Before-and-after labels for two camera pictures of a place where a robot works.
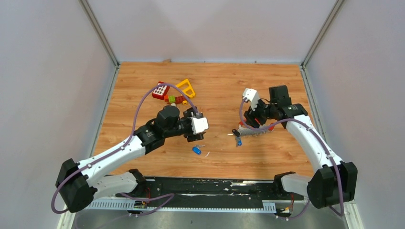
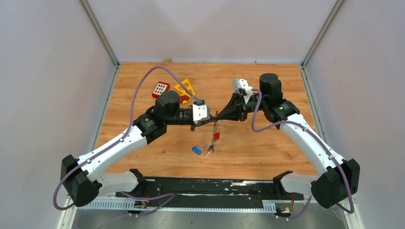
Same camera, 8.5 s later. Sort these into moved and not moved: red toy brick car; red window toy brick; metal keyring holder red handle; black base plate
Moved: metal keyring holder red handle
Not moved: red toy brick car; red window toy brick; black base plate
